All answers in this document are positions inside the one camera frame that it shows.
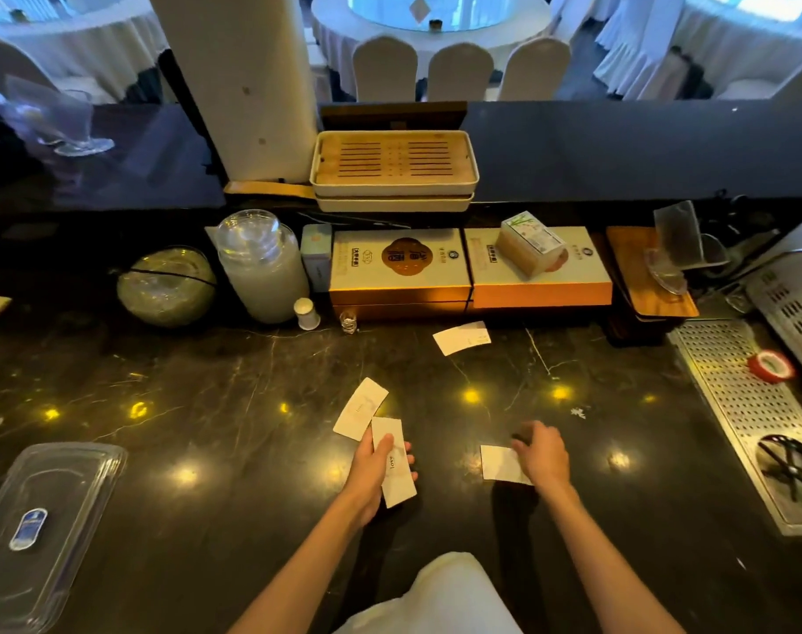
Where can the person's white clothing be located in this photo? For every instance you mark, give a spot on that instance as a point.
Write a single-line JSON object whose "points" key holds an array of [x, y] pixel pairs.
{"points": [[434, 597]]}

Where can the round green glass bowl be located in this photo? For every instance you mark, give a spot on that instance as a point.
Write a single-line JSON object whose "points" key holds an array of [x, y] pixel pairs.
{"points": [[166, 287]]}

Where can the white pillar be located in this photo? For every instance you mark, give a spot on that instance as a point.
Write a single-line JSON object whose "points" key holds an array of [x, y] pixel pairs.
{"points": [[242, 79]]}

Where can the clear plastic container lid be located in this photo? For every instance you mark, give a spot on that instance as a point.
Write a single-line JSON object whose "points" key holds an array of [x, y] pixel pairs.
{"points": [[41, 541]]}

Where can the clear glass pitcher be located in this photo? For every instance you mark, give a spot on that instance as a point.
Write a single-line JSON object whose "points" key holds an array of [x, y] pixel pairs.
{"points": [[679, 244]]}

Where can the white paper card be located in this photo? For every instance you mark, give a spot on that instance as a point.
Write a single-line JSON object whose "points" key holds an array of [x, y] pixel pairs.
{"points": [[498, 464], [461, 338], [399, 478], [360, 409]]}

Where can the bamboo tea tray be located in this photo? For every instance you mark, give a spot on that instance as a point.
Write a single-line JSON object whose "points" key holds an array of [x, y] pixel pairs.
{"points": [[394, 161]]}

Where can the yellow wooden board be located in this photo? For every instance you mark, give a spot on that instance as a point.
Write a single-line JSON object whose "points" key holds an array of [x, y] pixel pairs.
{"points": [[268, 190]]}

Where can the wrapped brown tissue pack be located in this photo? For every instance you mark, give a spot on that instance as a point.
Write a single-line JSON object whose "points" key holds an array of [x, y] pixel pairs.
{"points": [[529, 244]]}

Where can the round table with white cloth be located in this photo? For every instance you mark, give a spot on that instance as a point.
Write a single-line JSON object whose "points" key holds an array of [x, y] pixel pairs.
{"points": [[751, 32], [434, 19], [77, 39]]}

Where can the person's right hand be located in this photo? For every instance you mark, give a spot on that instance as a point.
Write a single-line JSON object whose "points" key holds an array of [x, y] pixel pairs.
{"points": [[549, 458]]}

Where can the small clear glass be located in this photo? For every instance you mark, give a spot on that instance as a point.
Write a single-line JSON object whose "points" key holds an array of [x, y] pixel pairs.
{"points": [[348, 322]]}

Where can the red tape roll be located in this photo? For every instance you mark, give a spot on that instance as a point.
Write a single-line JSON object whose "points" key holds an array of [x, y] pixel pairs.
{"points": [[771, 367]]}

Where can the light blue small box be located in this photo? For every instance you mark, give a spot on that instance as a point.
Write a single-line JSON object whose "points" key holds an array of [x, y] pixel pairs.
{"points": [[316, 257]]}

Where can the person's left thumb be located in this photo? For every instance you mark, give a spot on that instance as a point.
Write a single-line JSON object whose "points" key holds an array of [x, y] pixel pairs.
{"points": [[384, 450]]}

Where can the person's left hand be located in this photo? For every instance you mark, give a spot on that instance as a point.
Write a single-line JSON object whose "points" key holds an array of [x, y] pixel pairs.
{"points": [[362, 475]]}

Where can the glass jar with cups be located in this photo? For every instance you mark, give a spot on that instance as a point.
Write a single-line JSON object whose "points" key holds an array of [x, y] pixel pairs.
{"points": [[262, 267]]}

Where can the clear stemmed glass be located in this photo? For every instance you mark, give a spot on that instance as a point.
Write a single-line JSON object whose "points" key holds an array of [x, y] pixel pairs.
{"points": [[57, 118]]}

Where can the person's left forearm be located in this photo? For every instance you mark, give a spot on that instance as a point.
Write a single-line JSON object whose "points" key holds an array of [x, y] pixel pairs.
{"points": [[301, 574]]}

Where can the perforated metal drain tray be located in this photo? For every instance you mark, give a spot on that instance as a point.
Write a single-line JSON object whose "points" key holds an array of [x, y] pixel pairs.
{"points": [[738, 415]]}

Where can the white vented appliance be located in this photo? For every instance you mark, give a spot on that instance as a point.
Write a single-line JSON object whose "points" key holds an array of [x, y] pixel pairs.
{"points": [[794, 297]]}

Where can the small white bottle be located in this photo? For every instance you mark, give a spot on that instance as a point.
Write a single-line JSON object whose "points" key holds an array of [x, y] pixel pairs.
{"points": [[306, 314]]}

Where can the wooden serving tray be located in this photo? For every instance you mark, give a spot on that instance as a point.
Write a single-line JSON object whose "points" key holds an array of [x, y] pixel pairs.
{"points": [[645, 290]]}

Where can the cream and orange gift box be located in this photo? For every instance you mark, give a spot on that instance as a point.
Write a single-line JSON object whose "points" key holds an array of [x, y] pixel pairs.
{"points": [[401, 267], [559, 280]]}

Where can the person's right forearm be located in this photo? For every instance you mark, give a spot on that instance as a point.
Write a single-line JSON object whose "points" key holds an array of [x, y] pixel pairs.
{"points": [[602, 567]]}

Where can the person's right fingers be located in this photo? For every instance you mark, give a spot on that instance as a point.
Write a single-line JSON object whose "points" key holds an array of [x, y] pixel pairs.
{"points": [[526, 437]]}

